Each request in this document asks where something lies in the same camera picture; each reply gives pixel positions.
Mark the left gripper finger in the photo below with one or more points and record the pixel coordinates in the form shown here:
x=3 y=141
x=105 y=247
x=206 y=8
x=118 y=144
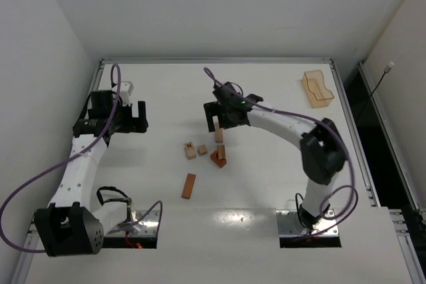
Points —
x=141 y=105
x=138 y=125

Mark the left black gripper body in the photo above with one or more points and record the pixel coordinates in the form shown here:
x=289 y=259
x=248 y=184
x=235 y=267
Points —
x=132 y=124

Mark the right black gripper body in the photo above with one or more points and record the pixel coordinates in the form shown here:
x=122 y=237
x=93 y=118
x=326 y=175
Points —
x=217 y=111

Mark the light wood long block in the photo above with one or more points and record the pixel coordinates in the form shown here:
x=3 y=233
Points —
x=218 y=133

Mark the red-brown long block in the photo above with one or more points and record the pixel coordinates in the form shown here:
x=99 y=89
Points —
x=188 y=186

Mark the clear orange plastic box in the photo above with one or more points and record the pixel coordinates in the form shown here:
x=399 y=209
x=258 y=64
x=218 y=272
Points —
x=317 y=93

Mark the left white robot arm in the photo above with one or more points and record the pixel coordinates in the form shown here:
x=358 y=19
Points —
x=68 y=226

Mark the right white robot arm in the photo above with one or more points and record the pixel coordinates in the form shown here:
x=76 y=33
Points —
x=322 y=157

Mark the dark-topped wood block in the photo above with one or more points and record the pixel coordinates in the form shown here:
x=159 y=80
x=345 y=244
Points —
x=221 y=152

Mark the light wood cube block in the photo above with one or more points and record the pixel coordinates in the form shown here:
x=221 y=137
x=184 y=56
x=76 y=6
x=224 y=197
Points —
x=191 y=154

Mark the red-brown arch block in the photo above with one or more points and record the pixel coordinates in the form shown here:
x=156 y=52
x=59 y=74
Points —
x=220 y=163

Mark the small plain wood cube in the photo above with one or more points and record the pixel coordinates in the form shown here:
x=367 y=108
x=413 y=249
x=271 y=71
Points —
x=202 y=150

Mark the wood cube letter N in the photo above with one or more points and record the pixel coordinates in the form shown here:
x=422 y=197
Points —
x=189 y=146

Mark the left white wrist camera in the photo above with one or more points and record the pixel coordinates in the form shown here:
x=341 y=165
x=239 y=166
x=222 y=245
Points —
x=126 y=89

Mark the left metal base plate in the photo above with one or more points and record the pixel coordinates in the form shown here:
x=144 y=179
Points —
x=141 y=223

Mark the metal base plate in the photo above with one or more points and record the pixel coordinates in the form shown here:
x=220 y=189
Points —
x=289 y=226
x=141 y=223

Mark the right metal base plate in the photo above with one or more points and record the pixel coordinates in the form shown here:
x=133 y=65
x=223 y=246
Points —
x=289 y=226

